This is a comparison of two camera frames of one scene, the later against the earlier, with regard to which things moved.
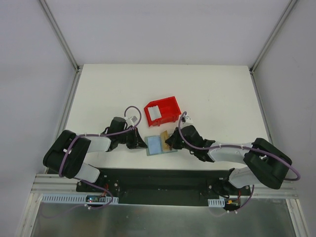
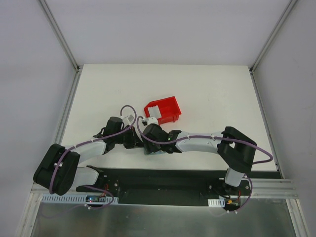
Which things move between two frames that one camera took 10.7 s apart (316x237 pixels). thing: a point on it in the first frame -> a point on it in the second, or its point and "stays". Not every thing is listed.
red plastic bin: x=169 y=109 stays
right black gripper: x=177 y=137 -> x=150 y=144
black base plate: x=189 y=187 stays
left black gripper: x=134 y=140 stays
